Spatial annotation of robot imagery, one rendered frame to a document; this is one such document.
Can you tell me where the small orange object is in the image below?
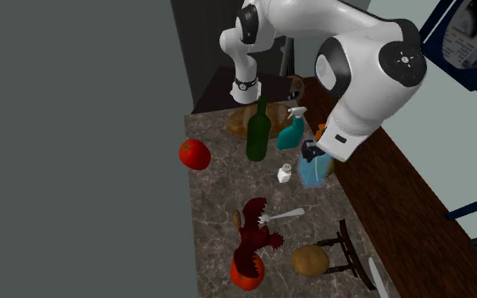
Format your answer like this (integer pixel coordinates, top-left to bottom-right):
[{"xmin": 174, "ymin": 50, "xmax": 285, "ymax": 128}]
[{"xmin": 313, "ymin": 123, "xmax": 328, "ymax": 142}]

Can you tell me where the clear blue glass container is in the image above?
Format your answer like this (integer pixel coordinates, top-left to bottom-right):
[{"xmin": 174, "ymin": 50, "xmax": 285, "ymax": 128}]
[{"xmin": 297, "ymin": 152, "xmax": 336, "ymax": 190}]

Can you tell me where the teal spray bottle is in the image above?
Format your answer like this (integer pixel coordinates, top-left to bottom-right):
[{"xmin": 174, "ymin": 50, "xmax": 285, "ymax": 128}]
[{"xmin": 276, "ymin": 106, "xmax": 308, "ymax": 151}]

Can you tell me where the white salt shaker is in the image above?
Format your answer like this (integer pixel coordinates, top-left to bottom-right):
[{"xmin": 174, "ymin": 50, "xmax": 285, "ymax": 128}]
[{"xmin": 277, "ymin": 163, "xmax": 293, "ymax": 185}]

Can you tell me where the dark green glass bottle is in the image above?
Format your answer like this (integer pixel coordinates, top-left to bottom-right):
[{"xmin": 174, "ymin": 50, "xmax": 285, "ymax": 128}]
[{"xmin": 246, "ymin": 95, "xmax": 273, "ymax": 163}]

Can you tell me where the silver fork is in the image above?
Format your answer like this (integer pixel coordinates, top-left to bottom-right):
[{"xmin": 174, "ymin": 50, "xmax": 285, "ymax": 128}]
[{"xmin": 258, "ymin": 207, "xmax": 306, "ymax": 226}]

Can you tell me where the brown bread loaf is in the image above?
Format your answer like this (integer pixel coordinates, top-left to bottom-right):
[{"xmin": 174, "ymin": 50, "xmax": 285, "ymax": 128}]
[{"xmin": 225, "ymin": 102, "xmax": 295, "ymax": 141}]

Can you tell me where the brown wooden spoon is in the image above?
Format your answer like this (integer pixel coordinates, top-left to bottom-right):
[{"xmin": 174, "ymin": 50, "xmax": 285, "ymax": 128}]
[{"xmin": 231, "ymin": 209, "xmax": 244, "ymax": 240}]

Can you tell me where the dark red bird figure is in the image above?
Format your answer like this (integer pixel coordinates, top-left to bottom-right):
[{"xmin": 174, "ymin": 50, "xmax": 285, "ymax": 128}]
[{"xmin": 232, "ymin": 196, "xmax": 285, "ymax": 279}]

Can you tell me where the brown potato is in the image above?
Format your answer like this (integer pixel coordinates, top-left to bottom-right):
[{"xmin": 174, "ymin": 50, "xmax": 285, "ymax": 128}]
[{"xmin": 291, "ymin": 244, "xmax": 330, "ymax": 278}]

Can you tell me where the dark wooden rack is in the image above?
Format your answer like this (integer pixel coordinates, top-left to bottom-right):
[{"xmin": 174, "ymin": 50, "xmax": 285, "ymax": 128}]
[{"xmin": 315, "ymin": 218, "xmax": 378, "ymax": 291}]

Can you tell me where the dark robot stand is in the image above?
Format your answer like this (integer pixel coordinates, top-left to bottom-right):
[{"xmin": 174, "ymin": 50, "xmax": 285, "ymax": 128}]
[{"xmin": 191, "ymin": 65, "xmax": 302, "ymax": 115}]

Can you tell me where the dark brown wooden board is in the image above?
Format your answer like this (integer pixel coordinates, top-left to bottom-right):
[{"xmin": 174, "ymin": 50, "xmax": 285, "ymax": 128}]
[{"xmin": 297, "ymin": 75, "xmax": 477, "ymax": 298}]

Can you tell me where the red tomato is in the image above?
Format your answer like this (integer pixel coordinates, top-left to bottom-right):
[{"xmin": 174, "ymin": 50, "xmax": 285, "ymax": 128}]
[{"xmin": 178, "ymin": 139, "xmax": 212, "ymax": 172}]

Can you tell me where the orange red round fruit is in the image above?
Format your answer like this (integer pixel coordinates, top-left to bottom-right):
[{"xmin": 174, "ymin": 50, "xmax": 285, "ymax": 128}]
[{"xmin": 230, "ymin": 255, "xmax": 266, "ymax": 292}]

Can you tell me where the blue framed wall picture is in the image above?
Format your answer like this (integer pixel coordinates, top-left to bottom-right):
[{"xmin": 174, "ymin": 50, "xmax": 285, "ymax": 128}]
[{"xmin": 419, "ymin": 0, "xmax": 477, "ymax": 118}]

